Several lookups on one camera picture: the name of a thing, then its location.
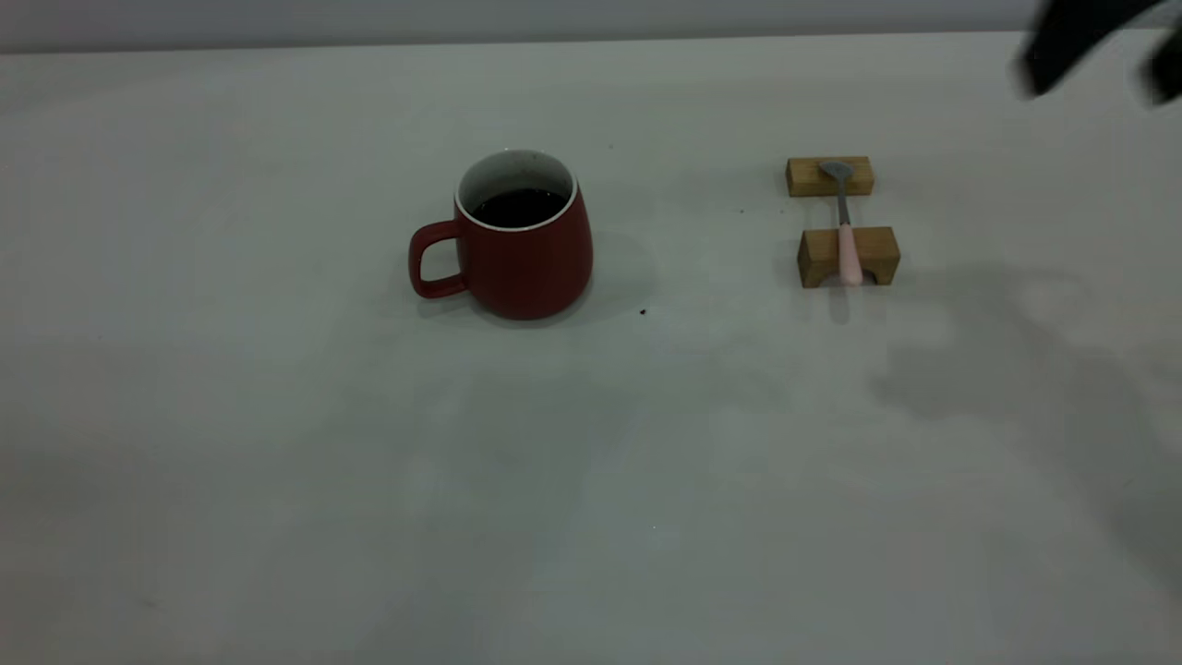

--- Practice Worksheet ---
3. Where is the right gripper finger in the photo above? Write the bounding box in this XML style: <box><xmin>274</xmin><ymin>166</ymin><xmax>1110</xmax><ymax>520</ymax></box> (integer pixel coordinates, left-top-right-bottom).
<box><xmin>1143</xmin><ymin>23</ymin><xmax>1182</xmax><ymax>107</ymax></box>
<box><xmin>1016</xmin><ymin>0</ymin><xmax>1160</xmax><ymax>99</ymax></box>

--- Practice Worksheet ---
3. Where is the pink handled metal spoon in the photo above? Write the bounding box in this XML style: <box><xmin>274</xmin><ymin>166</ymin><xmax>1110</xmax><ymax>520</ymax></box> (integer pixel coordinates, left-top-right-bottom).
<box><xmin>818</xmin><ymin>162</ymin><xmax>863</xmax><ymax>287</ymax></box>

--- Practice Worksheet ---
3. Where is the red ceramic mug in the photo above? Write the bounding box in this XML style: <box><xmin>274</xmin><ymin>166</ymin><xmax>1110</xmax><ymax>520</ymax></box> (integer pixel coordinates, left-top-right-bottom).
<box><xmin>409</xmin><ymin>148</ymin><xmax>594</xmax><ymax>321</ymax></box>

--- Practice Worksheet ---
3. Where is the dark coffee liquid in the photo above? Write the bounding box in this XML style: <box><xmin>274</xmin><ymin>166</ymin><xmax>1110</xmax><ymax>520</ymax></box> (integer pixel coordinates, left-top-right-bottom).
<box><xmin>473</xmin><ymin>187</ymin><xmax>566</xmax><ymax>229</ymax></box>

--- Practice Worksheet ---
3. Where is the flat wooden block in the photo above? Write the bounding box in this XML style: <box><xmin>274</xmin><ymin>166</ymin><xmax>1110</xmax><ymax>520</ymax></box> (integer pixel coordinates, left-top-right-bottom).
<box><xmin>786</xmin><ymin>156</ymin><xmax>874</xmax><ymax>198</ymax></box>

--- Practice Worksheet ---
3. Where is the notched wooden block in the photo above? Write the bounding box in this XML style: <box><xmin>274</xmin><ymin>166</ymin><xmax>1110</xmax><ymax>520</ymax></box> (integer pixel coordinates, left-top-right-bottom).
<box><xmin>798</xmin><ymin>226</ymin><xmax>901</xmax><ymax>289</ymax></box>

